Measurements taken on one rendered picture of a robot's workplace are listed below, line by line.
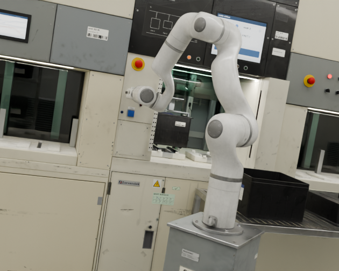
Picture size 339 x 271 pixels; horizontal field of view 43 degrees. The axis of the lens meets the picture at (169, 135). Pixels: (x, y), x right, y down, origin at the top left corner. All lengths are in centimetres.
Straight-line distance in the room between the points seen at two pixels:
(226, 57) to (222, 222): 60
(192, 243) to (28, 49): 119
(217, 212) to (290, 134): 104
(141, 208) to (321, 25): 141
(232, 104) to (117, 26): 82
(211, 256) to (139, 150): 87
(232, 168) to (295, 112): 102
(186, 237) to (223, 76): 60
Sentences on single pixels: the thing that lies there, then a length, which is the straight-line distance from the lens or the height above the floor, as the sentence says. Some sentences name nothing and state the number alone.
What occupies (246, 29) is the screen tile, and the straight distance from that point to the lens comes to 237.
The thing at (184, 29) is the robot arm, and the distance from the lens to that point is 176.
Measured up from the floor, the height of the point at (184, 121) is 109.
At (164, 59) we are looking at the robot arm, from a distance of 180.
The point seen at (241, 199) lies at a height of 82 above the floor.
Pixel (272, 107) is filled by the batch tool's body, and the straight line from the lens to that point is 238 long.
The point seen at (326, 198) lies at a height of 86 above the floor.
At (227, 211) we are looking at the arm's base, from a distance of 158.
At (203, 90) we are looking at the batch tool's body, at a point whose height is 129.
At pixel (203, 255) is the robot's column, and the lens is 155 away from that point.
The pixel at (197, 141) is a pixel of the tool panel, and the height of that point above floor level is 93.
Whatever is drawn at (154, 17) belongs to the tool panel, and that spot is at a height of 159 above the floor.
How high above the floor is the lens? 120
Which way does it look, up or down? 5 degrees down
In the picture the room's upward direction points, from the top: 9 degrees clockwise
